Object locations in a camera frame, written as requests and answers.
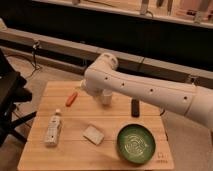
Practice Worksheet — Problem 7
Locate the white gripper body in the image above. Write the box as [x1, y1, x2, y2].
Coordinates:
[81, 80, 102, 97]

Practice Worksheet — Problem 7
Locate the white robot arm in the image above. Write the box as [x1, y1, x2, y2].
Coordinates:
[81, 53, 213, 131]

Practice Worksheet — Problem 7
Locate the white sponge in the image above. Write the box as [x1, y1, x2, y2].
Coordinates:
[83, 125, 104, 145]

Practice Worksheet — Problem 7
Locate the translucent plastic cup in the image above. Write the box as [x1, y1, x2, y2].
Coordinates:
[101, 90, 112, 106]

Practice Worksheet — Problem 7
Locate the wooden folding table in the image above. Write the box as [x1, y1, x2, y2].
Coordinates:
[18, 81, 174, 171]

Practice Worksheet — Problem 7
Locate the clear plastic bottle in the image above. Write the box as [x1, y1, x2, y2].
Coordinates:
[44, 109, 62, 147]

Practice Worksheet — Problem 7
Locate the black equipment stand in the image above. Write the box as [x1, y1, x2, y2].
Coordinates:
[0, 49, 36, 147]

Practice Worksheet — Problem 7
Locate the green bowl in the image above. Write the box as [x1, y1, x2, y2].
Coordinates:
[116, 124, 156, 165]

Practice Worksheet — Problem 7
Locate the black cable on wall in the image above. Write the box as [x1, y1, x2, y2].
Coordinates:
[26, 39, 43, 79]

